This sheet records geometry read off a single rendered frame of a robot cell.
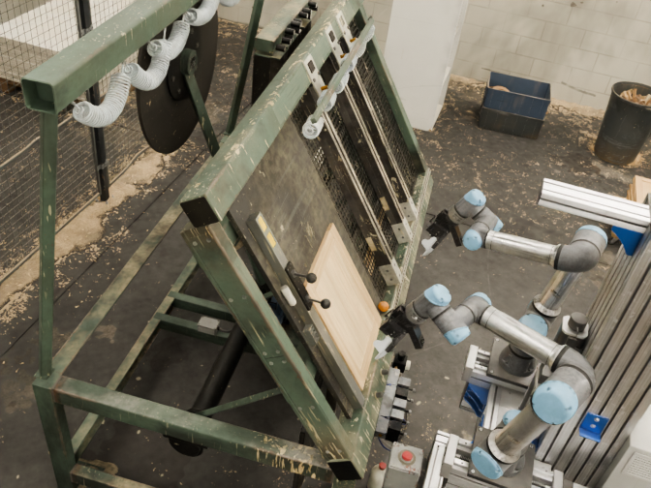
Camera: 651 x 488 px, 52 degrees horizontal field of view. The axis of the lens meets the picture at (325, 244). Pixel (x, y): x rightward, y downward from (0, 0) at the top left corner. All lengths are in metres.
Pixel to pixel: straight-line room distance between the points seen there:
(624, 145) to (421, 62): 2.03
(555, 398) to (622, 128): 4.92
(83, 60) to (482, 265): 3.58
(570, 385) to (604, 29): 5.84
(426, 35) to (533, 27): 1.66
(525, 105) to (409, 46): 1.27
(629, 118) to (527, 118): 0.89
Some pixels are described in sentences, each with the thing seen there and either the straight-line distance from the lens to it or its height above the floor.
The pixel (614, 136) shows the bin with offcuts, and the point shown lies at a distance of 6.81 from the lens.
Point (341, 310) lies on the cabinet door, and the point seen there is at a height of 1.15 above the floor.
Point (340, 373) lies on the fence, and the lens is 2.67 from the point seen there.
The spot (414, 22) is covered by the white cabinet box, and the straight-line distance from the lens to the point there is 6.24.
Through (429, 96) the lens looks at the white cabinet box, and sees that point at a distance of 6.45.
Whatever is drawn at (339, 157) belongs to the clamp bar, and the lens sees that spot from 2.98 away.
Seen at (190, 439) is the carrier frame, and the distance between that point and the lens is 2.88.
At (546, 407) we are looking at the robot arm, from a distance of 2.07.
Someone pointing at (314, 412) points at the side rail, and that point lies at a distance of 2.49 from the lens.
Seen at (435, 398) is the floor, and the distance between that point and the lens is 4.09.
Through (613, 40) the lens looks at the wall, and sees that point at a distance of 7.63.
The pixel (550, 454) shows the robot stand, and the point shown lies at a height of 1.00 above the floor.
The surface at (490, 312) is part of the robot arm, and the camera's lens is 2.25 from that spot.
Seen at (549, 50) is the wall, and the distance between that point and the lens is 7.66.
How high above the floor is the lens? 3.09
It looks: 39 degrees down
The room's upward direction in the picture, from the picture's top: 8 degrees clockwise
